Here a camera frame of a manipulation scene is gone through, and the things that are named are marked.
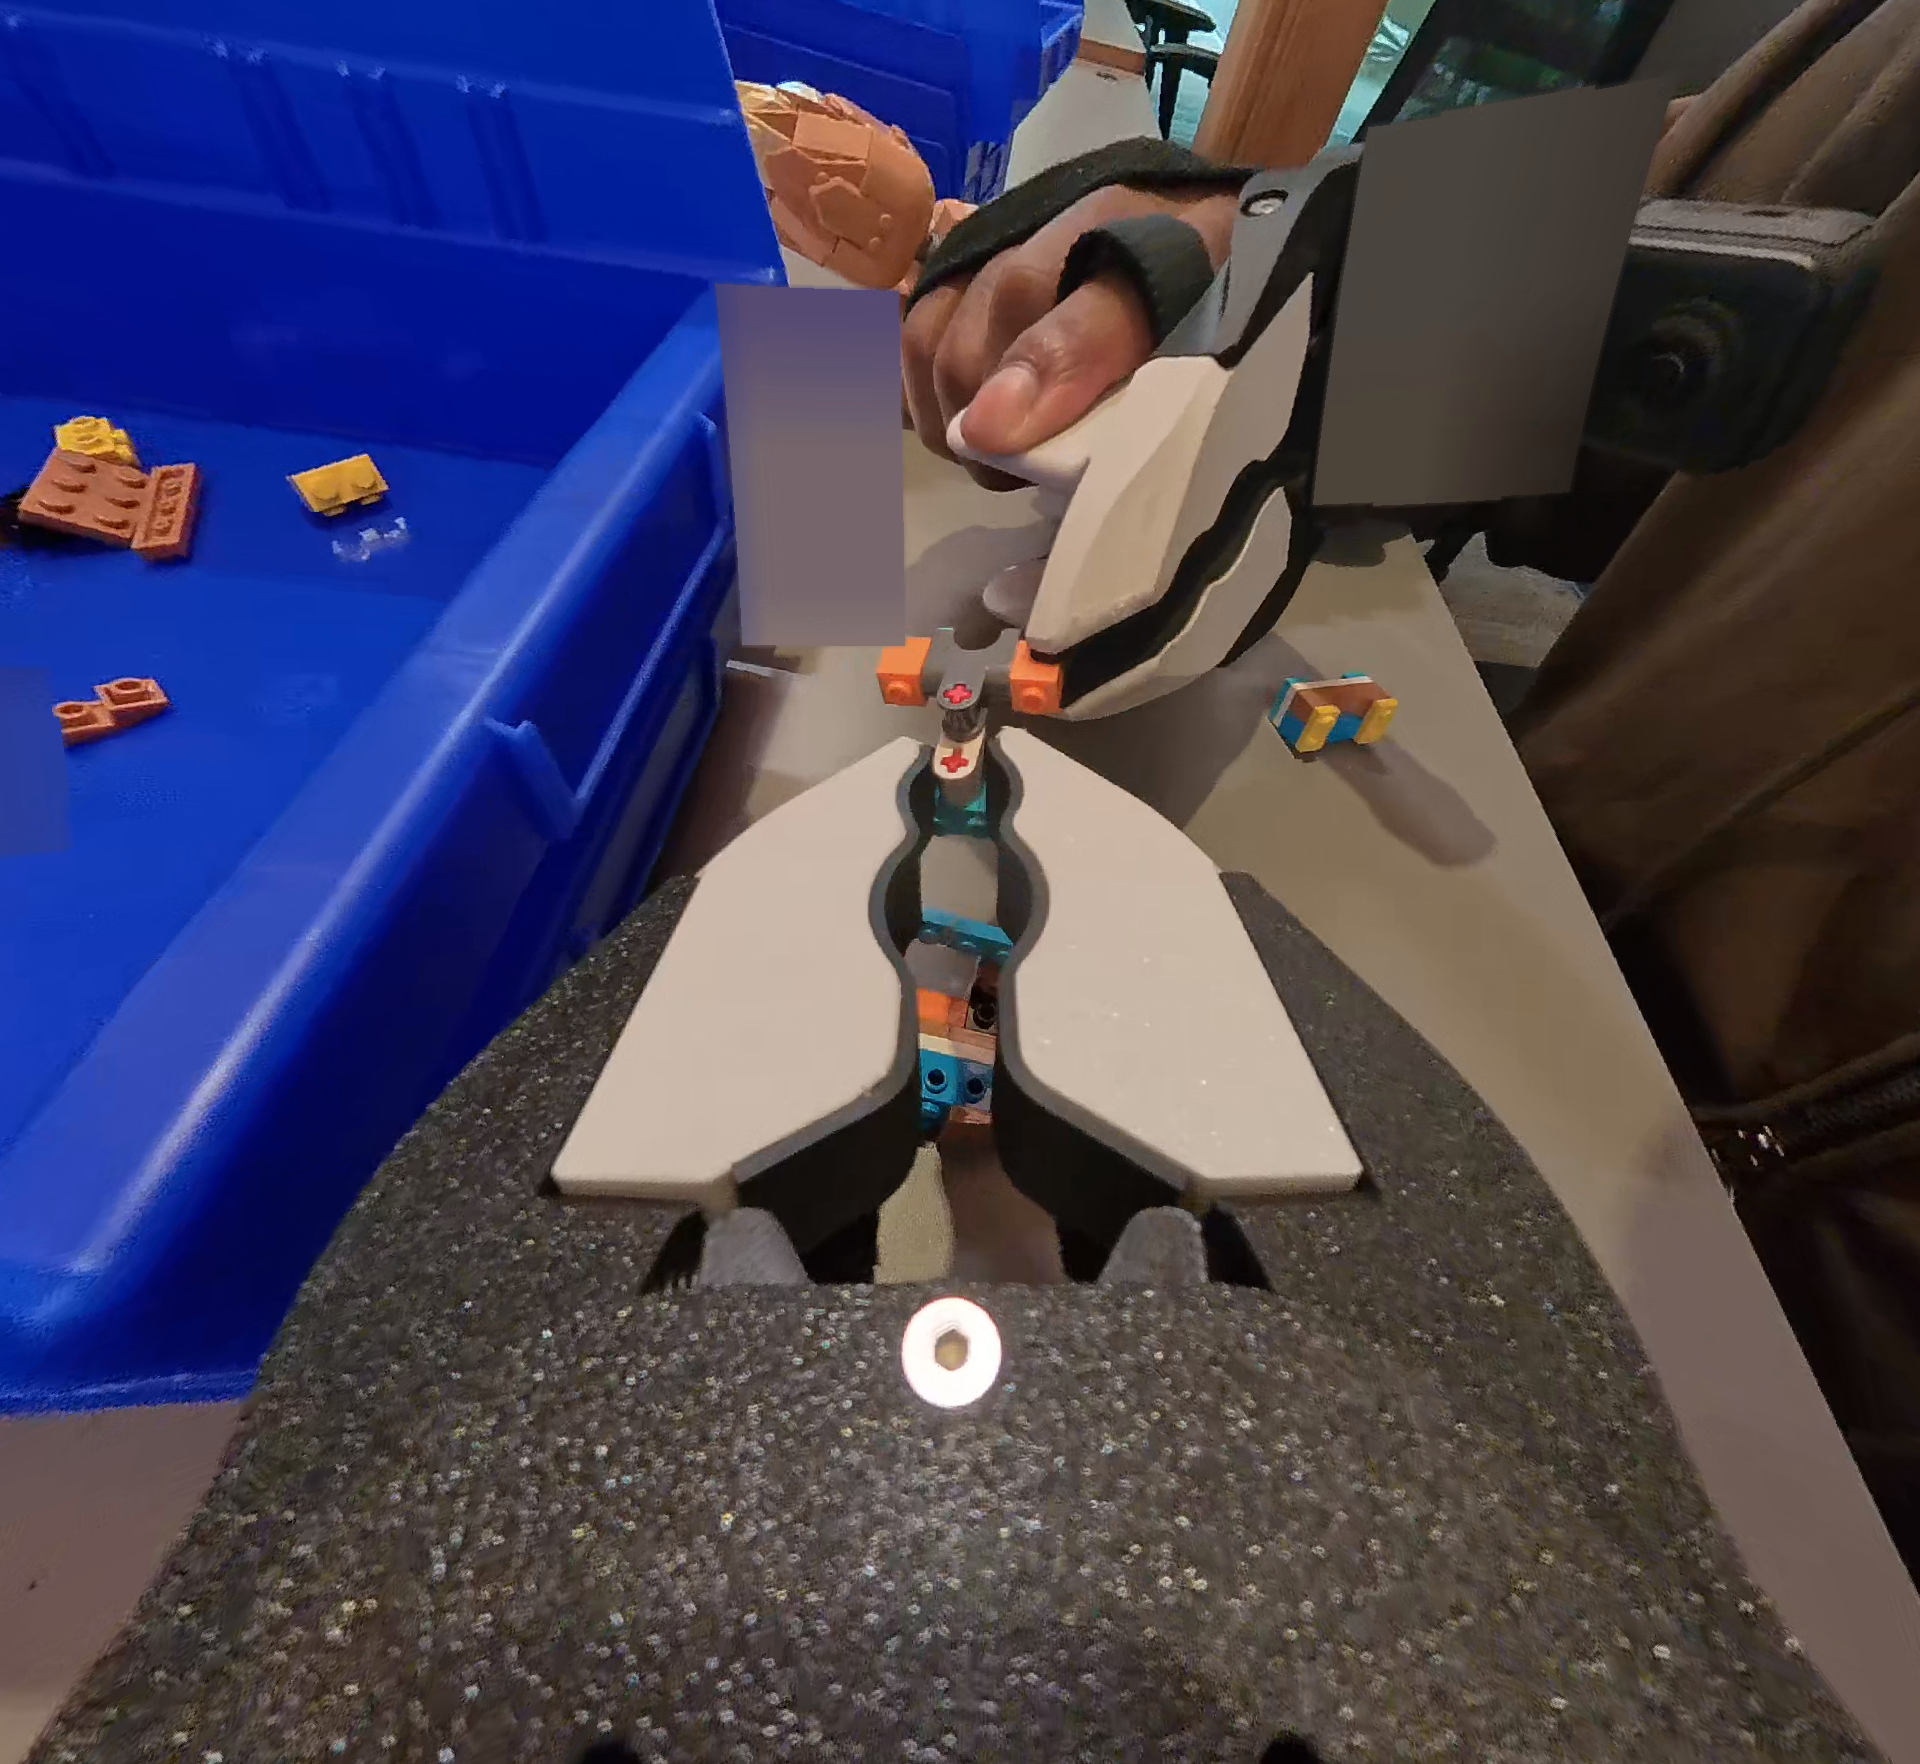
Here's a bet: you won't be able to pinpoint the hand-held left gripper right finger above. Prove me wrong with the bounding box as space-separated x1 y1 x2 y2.
987 734 1369 1229

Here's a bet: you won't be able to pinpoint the blue orange toy brick assembly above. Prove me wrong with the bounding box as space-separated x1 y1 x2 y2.
908 745 1020 1133

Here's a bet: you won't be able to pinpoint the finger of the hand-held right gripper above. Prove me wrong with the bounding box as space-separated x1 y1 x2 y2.
1020 294 1312 644
1043 468 1317 729

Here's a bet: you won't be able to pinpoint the person's right hand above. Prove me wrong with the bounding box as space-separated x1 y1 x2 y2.
946 217 1211 474

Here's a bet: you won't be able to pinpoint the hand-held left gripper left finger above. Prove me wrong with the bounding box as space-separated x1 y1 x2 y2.
551 734 921 1259

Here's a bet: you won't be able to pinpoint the toy bricks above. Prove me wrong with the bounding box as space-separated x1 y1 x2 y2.
10 414 406 745

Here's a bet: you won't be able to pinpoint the small multicoloured toy brick block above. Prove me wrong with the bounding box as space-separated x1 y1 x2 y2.
1266 676 1396 762

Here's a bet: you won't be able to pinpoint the brown toy brick model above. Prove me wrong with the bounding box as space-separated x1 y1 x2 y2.
741 78 983 294

